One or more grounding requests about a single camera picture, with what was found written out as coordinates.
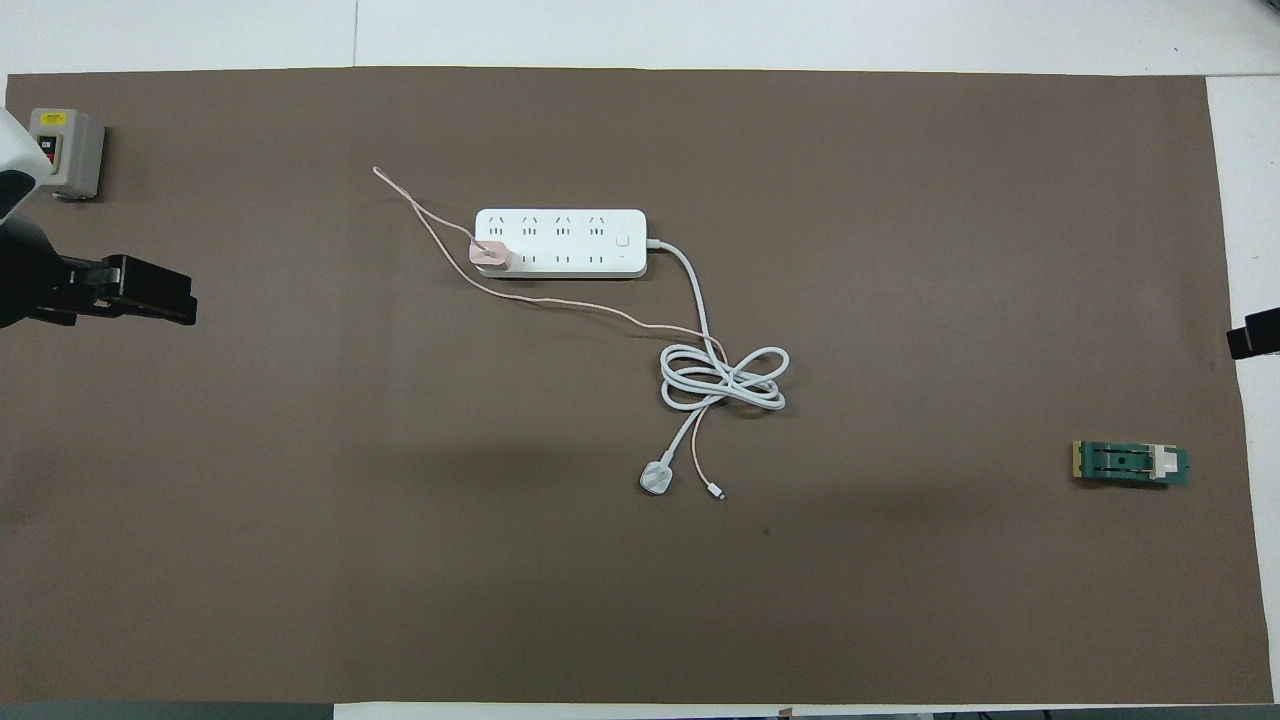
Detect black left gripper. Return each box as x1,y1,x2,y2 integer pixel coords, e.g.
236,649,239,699
58,255,198,326

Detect green knife switch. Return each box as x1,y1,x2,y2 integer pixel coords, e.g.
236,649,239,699
1072,440,1191,491

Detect grey on off switch box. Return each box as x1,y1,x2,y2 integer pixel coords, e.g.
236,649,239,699
30,107,106,201

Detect pink charging cable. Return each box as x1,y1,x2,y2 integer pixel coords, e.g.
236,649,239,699
373,166,727,499

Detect brown table mat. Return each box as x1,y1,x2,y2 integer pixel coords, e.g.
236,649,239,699
0,66,1273,706

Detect white power strip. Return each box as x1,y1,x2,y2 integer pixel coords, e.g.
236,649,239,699
474,208,648,280

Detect white power strip cord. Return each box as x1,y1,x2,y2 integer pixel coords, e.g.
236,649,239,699
640,238,790,497

